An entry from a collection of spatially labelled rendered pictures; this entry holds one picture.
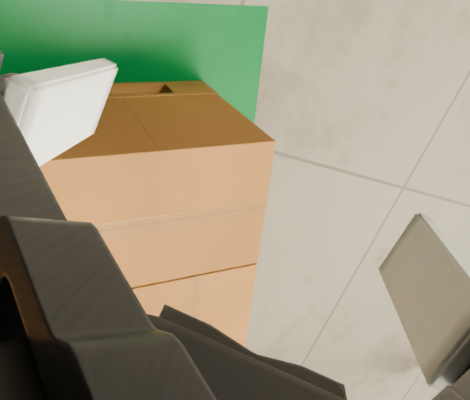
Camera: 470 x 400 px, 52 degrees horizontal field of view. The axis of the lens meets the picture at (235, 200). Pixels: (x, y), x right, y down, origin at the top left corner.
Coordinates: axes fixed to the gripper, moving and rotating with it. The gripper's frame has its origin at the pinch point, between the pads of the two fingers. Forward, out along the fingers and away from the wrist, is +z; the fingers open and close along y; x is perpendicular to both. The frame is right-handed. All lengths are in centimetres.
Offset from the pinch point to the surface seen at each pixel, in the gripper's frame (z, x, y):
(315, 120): 181, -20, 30
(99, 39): 134, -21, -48
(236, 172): 102, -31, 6
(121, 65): 139, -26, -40
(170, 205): 95, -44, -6
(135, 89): 140, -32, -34
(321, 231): 197, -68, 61
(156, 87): 143, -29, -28
